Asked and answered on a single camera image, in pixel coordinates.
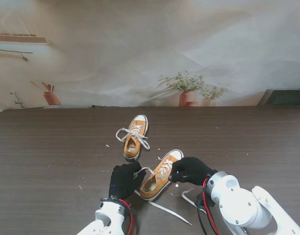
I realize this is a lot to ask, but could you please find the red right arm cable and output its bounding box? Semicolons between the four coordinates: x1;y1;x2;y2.
202;178;221;235

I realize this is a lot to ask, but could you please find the yellow canvas sneaker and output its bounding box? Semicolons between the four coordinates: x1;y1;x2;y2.
123;114;149;162
139;149;184;202

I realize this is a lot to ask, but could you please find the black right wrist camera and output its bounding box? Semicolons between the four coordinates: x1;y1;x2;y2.
195;192;205;209

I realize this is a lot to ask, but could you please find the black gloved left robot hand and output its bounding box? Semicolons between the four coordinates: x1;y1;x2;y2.
109;161;147;201

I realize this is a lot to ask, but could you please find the white shoelace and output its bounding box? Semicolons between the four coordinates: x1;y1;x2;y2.
133;159;207;226
115;124;150;151

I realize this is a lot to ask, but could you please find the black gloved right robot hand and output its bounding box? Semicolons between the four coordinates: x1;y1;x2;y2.
169;157;217;186

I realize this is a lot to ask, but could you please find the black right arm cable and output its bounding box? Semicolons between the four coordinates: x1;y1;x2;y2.
197;195;209;235

